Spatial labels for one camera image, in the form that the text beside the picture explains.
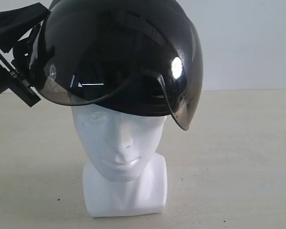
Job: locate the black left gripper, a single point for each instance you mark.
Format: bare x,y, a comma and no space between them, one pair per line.
15,51

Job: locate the black helmet with visor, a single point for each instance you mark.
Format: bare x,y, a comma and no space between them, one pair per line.
139,57

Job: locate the white mannequin head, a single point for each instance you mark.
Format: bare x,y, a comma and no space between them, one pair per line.
124,175

